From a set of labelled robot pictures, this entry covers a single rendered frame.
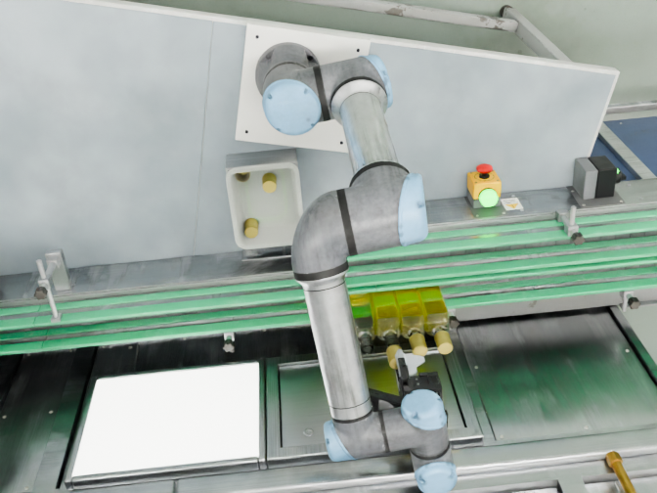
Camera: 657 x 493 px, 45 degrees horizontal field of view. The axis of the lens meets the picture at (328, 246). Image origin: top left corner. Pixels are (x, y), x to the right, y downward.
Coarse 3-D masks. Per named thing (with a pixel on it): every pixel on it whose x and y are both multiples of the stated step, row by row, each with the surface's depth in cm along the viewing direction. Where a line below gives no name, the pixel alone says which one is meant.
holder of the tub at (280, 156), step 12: (228, 156) 191; (240, 156) 190; (252, 156) 190; (264, 156) 189; (276, 156) 189; (288, 156) 188; (228, 168) 185; (252, 252) 204; (264, 252) 203; (276, 252) 203; (288, 252) 202
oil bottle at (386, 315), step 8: (376, 296) 189; (384, 296) 189; (392, 296) 189; (376, 304) 186; (384, 304) 186; (392, 304) 186; (376, 312) 184; (384, 312) 183; (392, 312) 183; (376, 320) 182; (384, 320) 181; (392, 320) 181; (400, 320) 182; (376, 328) 182; (384, 328) 180; (392, 328) 180; (400, 328) 182
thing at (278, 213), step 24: (240, 168) 184; (264, 168) 184; (288, 168) 193; (240, 192) 195; (264, 192) 196; (288, 192) 196; (240, 216) 196; (264, 216) 199; (288, 216) 200; (240, 240) 194; (264, 240) 196; (288, 240) 196
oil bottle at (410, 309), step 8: (400, 296) 189; (408, 296) 188; (416, 296) 188; (400, 304) 186; (408, 304) 186; (416, 304) 186; (400, 312) 184; (408, 312) 183; (416, 312) 183; (408, 320) 181; (416, 320) 181; (424, 320) 182; (408, 328) 181; (424, 328) 182; (408, 336) 182
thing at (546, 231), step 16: (512, 224) 192; (528, 224) 192; (544, 224) 191; (560, 224) 191; (592, 224) 190; (608, 224) 190; (624, 224) 189; (640, 224) 188; (656, 224) 188; (432, 240) 189; (448, 240) 189; (464, 240) 188; (480, 240) 187; (496, 240) 187; (512, 240) 186; (528, 240) 186; (544, 240) 186; (560, 240) 186; (352, 256) 185; (368, 256) 185; (384, 256) 185
